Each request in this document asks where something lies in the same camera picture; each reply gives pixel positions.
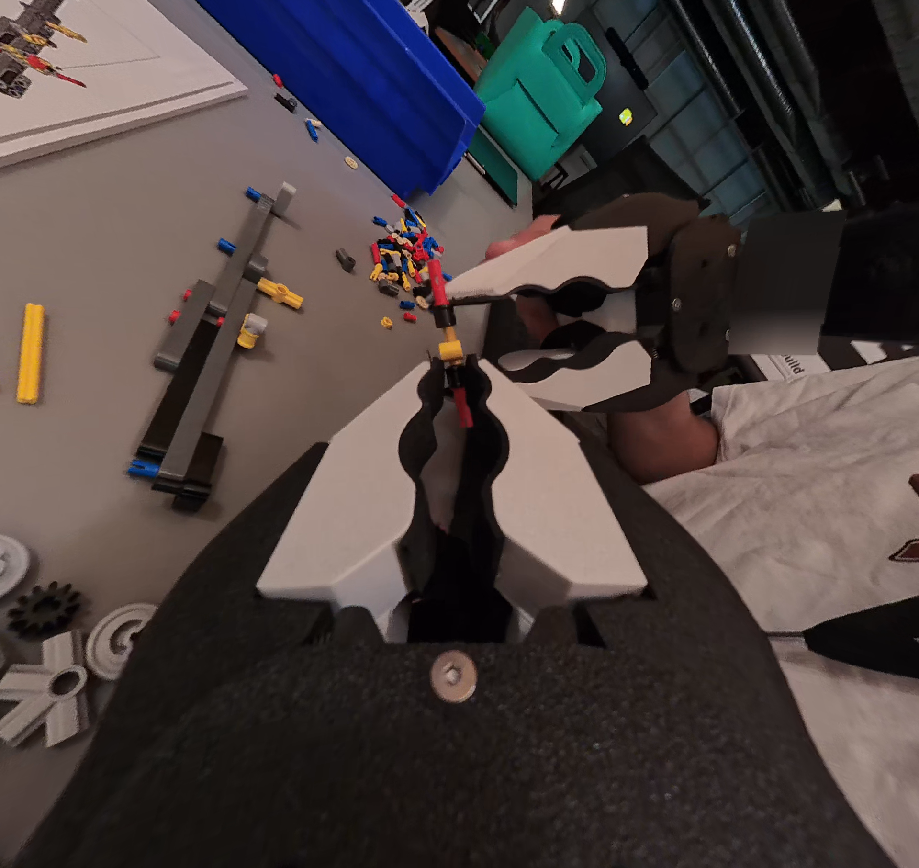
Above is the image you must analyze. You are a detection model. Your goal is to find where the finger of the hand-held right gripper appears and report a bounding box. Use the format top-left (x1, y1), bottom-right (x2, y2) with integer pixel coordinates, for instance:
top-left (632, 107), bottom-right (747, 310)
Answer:
top-left (495, 338), bottom-right (656, 413)
top-left (444, 225), bottom-right (652, 305)

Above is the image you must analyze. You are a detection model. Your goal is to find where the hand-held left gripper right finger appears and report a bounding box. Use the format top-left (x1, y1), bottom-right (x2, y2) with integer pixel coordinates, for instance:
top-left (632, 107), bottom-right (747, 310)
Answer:
top-left (469, 358), bottom-right (649, 614)

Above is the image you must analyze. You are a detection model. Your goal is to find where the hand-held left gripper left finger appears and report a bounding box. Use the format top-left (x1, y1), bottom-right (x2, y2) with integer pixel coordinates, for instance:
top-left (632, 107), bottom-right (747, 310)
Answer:
top-left (256, 360), bottom-right (449, 614)

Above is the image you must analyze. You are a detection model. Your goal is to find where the black connector with red pin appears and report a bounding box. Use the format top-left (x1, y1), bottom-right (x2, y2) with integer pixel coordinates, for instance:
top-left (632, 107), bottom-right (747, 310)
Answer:
top-left (443, 361), bottom-right (476, 429)

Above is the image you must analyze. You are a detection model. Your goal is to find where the white card black marker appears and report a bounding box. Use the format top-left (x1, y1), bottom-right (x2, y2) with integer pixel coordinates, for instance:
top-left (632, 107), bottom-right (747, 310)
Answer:
top-left (750, 340), bottom-right (919, 384)

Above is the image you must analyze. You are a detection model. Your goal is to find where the teal tray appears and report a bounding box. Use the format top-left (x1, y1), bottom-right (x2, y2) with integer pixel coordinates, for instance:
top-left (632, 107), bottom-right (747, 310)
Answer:
top-left (465, 124), bottom-right (519, 208)

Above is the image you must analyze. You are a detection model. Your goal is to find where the teal bag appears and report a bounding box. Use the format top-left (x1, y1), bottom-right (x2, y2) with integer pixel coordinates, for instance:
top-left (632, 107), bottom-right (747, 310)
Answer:
top-left (474, 6), bottom-right (607, 183)

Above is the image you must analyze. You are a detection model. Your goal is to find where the heap of small mixed parts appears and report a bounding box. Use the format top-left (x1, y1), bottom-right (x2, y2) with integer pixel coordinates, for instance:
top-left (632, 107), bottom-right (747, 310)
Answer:
top-left (370, 193), bottom-right (449, 330)

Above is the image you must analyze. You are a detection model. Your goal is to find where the long grey black beam assembly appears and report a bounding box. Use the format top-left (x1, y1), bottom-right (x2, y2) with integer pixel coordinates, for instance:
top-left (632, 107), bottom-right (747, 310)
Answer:
top-left (128, 182), bottom-right (306, 513)

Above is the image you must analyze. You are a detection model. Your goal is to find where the person's white shirt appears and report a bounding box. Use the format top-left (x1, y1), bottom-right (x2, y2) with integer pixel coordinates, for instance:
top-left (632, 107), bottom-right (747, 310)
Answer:
top-left (639, 361), bottom-right (919, 868)

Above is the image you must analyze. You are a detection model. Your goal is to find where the blue bin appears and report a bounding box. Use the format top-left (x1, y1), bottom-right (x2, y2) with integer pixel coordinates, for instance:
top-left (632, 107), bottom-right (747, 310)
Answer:
top-left (159, 0), bottom-right (488, 197)

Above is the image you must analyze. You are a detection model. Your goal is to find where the pile of dark beams and wheels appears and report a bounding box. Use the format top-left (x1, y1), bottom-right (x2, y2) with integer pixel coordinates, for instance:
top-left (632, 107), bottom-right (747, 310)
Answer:
top-left (0, 534), bottom-right (159, 750)

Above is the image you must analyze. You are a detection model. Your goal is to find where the yellow axle rod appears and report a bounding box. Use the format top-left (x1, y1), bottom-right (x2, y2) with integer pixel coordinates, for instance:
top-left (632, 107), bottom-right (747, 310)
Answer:
top-left (18, 303), bottom-right (45, 406)

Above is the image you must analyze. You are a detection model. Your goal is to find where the open instruction booklet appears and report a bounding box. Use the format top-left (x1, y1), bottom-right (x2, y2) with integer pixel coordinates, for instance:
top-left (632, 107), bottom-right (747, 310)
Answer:
top-left (0, 0), bottom-right (248, 169)

